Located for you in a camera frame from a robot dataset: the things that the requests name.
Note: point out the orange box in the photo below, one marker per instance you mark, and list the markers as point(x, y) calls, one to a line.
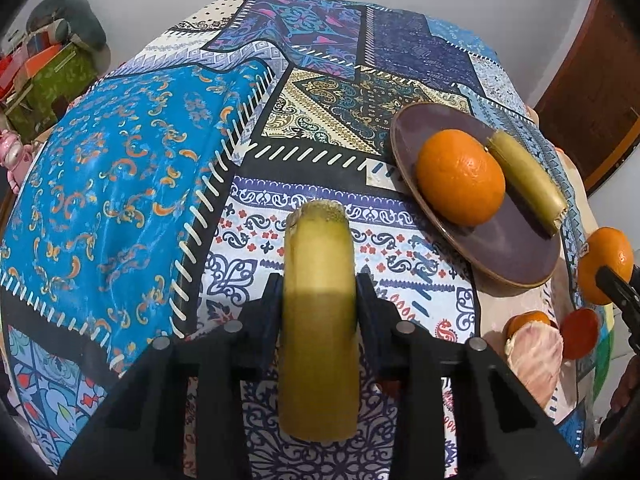
point(42, 62)

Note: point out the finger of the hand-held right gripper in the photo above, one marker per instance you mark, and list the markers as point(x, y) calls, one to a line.
point(620, 290)

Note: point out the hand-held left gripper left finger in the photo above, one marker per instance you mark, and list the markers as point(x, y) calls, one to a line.
point(274, 312)

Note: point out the brown round plate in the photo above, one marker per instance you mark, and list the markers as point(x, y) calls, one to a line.
point(505, 250)

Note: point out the grey cushion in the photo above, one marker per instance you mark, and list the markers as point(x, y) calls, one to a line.
point(70, 17)

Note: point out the short yellow-green banana piece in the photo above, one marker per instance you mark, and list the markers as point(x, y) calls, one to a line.
point(530, 180)

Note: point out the whole orange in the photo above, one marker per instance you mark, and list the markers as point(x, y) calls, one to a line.
point(460, 177)
point(602, 252)

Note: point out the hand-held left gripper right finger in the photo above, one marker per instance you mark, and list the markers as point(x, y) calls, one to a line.
point(366, 312)

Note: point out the pink toy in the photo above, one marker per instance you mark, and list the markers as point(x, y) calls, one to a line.
point(12, 157)

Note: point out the peeled pink citrus piece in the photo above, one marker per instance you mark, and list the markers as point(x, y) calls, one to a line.
point(537, 362)

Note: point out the patchwork printed blanket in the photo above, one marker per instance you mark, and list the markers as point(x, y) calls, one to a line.
point(150, 170)

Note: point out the green patterned box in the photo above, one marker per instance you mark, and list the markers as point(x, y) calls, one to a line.
point(55, 85)

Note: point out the long yellow-green banana piece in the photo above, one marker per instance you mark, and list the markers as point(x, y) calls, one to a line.
point(317, 310)

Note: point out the brown wooden door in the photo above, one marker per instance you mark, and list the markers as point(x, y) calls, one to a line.
point(595, 95)

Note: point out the cut orange half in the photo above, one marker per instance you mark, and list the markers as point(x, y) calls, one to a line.
point(527, 319)

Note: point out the orange peel piece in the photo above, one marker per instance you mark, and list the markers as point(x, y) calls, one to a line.
point(580, 332)

